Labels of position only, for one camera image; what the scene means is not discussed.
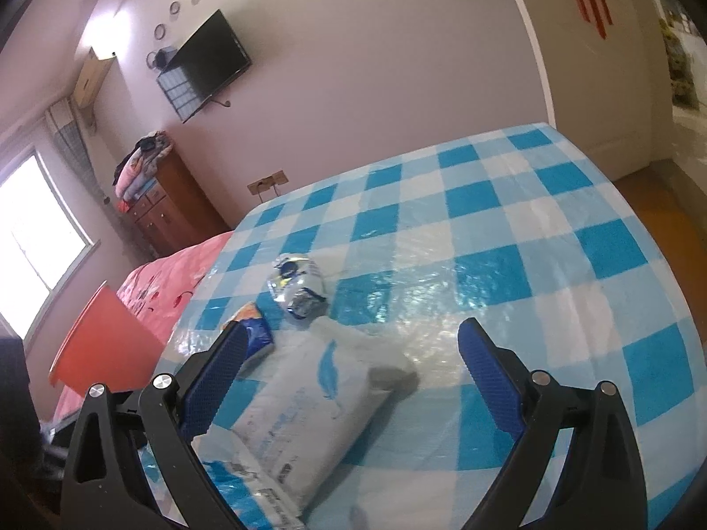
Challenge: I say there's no wall socket panel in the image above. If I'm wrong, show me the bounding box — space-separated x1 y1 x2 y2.
247 171 291 197

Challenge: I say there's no crumpled silver blue wrapper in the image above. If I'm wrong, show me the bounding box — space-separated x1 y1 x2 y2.
266 253 328 322

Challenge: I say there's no white door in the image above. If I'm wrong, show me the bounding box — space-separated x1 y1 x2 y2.
497 0 677 180

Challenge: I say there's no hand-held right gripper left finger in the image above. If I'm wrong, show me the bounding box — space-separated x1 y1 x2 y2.
58 320 249 530

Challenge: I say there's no brown wooden dresser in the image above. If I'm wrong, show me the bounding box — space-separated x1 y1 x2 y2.
133 149 233 257

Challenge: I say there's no white plastic wrapper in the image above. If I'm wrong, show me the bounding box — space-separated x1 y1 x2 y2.
190 433 310 530

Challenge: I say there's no blue and orange snack bag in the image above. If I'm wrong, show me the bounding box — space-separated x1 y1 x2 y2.
221 301 275 368

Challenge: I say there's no bright window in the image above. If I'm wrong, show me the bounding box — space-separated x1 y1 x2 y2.
0 146 100 337

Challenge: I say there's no covered wall air conditioner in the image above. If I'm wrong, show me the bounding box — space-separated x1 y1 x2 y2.
74 47 117 108

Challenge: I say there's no black wall television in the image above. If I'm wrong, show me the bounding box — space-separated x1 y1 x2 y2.
166 9 252 95

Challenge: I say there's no grey curtain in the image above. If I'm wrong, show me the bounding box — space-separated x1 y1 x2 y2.
44 96 139 249

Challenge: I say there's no white tissue pack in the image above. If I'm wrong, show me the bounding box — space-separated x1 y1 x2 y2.
229 317 421 511

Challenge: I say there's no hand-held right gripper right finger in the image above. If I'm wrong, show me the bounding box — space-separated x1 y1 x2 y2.
456 317 648 530

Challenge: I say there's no blue checkered tablecloth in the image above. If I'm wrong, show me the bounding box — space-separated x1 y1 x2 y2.
138 121 707 530

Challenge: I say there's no pile of folded clothes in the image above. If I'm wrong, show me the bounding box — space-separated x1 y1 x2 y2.
113 131 172 213

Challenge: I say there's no pink printed bedsheet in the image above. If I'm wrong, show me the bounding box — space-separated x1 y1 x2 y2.
52 231 236 423

